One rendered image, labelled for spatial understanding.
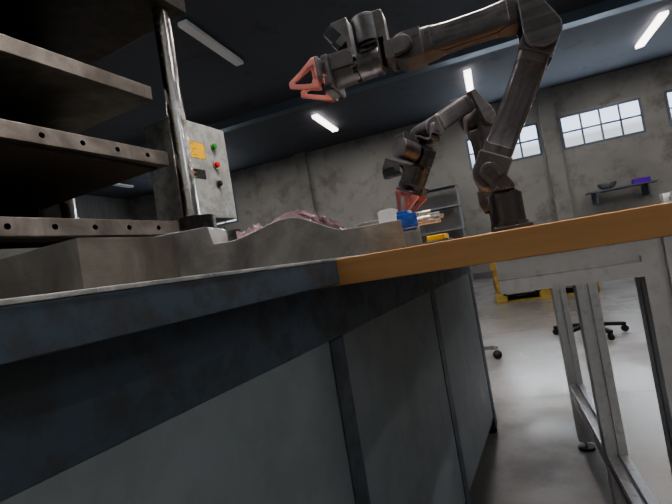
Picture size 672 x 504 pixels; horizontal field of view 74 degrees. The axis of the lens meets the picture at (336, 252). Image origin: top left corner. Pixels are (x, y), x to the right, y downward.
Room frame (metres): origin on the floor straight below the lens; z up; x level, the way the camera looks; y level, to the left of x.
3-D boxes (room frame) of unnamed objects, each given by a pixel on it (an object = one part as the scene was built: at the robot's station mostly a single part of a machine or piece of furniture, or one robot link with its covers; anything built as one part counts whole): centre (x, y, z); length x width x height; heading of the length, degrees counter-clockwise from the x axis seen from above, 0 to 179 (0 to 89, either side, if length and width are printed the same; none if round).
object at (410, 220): (0.91, -0.16, 0.86); 0.13 x 0.05 x 0.05; 81
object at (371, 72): (0.93, -0.14, 1.20); 0.07 x 0.06 x 0.07; 71
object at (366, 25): (0.91, -0.17, 1.24); 0.12 x 0.09 x 0.12; 71
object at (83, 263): (0.63, 0.35, 0.84); 0.20 x 0.15 x 0.07; 64
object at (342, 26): (0.95, -0.08, 1.25); 0.07 x 0.06 x 0.11; 161
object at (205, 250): (1.00, 0.10, 0.86); 0.50 x 0.26 x 0.11; 81
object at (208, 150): (1.86, 0.55, 0.74); 0.30 x 0.22 x 1.47; 154
